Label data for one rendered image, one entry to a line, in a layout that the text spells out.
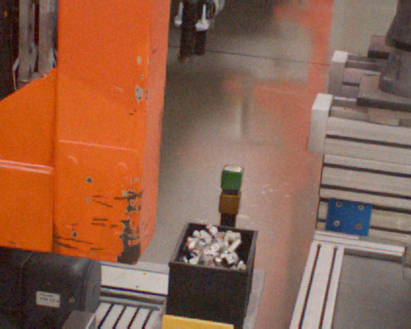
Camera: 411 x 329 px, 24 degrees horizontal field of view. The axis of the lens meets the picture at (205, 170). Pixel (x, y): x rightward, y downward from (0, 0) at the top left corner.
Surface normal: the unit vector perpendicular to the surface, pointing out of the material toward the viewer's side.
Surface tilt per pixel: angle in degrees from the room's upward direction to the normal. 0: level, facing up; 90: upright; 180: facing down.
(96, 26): 90
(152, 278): 0
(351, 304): 0
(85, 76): 90
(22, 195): 90
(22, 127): 90
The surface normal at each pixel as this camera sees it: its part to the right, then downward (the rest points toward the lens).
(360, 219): -0.20, 0.29
